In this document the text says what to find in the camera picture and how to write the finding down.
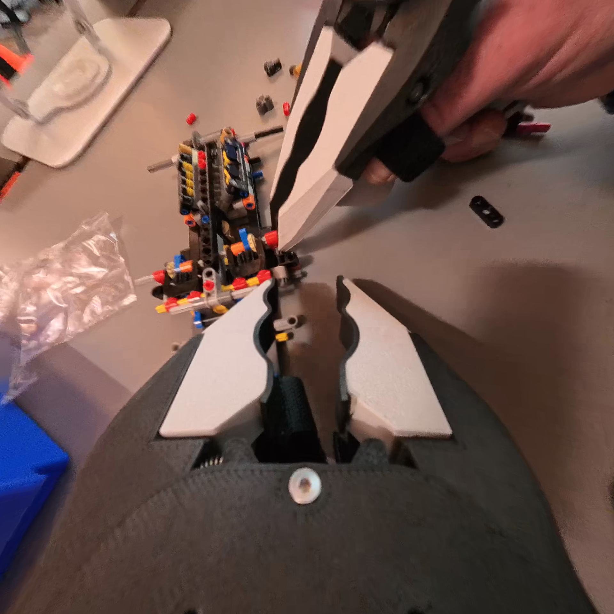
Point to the large clear plastic bag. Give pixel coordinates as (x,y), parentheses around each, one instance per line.
(72,278)

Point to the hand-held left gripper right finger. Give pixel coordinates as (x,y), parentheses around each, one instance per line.
(388,379)

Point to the black lego pin piece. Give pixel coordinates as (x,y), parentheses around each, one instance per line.
(515,111)

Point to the multicolour lego technic assembly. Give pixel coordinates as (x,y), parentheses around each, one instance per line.
(207,240)

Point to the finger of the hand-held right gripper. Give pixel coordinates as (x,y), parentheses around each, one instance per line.
(355,110)
(314,62)

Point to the blue plastic bin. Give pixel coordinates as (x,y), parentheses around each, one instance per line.
(24,479)

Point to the black lego connector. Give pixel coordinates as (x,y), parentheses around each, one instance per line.
(273,67)

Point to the short red lego axle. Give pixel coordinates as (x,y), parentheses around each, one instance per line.
(535,128)

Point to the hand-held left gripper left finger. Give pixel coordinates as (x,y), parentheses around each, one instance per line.
(220,379)

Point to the orange tag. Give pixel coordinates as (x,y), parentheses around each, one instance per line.
(12,184)

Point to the dark grey lego connector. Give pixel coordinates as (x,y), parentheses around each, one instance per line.
(264,104)

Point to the person's right hand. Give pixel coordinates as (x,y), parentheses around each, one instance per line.
(537,48)

